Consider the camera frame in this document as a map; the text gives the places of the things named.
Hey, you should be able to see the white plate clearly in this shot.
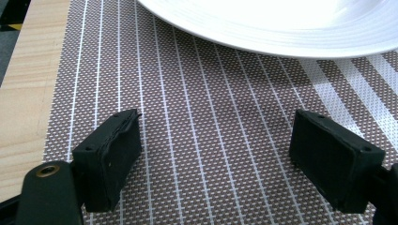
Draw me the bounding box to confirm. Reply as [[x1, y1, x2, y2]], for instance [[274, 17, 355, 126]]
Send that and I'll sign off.
[[136, 0, 398, 59]]

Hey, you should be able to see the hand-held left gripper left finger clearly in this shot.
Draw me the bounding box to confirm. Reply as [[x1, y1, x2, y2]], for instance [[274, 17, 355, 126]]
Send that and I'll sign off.
[[71, 108, 143, 214]]

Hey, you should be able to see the brown striped woven placemat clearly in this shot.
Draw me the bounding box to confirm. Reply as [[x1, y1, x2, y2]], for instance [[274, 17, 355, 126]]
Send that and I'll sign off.
[[42, 0, 398, 225]]

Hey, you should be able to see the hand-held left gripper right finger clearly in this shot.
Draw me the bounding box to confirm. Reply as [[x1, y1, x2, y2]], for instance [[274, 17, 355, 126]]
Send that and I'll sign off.
[[288, 108, 387, 215]]

